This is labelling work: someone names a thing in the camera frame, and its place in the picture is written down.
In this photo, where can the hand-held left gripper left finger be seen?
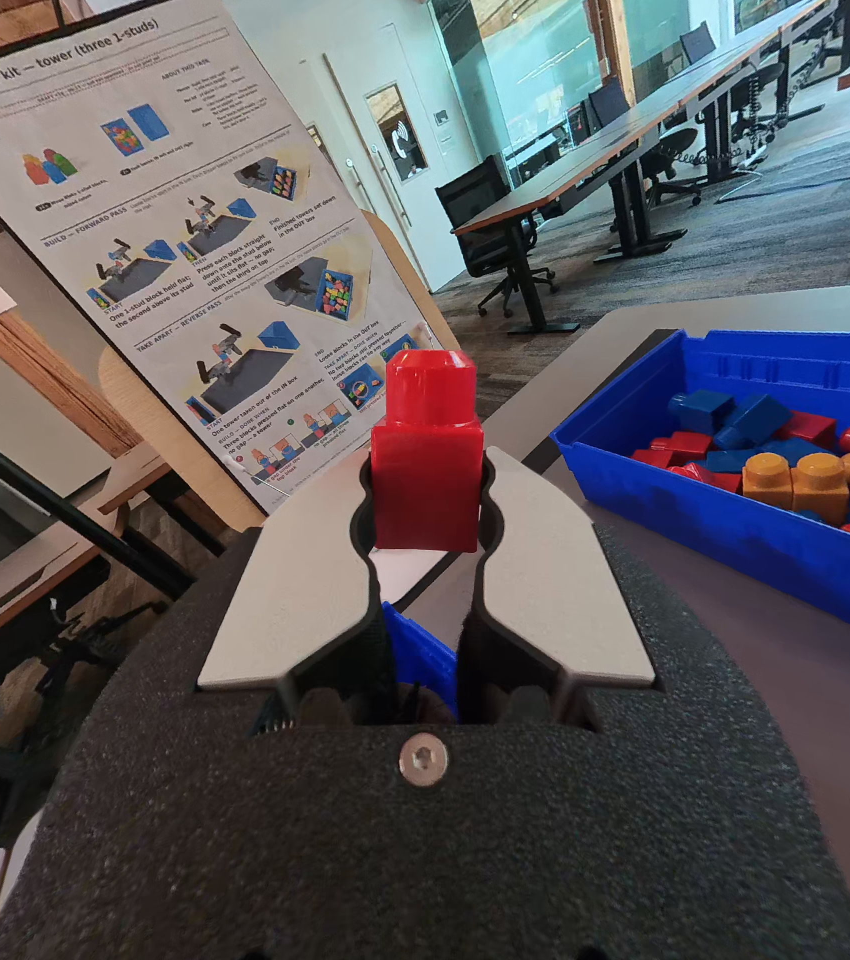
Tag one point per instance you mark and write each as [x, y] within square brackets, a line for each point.
[290, 585]

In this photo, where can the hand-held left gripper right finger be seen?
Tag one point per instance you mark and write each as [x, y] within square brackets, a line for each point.
[560, 585]

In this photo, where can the blue plastic bin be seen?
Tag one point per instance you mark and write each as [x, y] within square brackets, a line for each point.
[421, 652]
[695, 525]

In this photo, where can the red mega block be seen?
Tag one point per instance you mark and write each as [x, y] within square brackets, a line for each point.
[425, 487]

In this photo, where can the pile of mega blocks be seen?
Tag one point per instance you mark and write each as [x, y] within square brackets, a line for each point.
[792, 465]

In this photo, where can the black tripod stand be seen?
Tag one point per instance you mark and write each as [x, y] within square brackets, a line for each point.
[57, 502]

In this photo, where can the wooden side table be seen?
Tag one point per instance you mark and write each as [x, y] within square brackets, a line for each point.
[20, 570]

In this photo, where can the black office chair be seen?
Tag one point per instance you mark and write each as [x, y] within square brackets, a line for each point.
[492, 225]
[669, 157]

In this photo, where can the instruction poster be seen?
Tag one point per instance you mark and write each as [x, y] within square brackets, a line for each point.
[170, 225]

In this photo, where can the white door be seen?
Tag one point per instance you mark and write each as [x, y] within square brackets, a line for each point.
[425, 225]

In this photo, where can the long wooden office desk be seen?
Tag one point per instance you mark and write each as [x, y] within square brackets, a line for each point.
[620, 142]

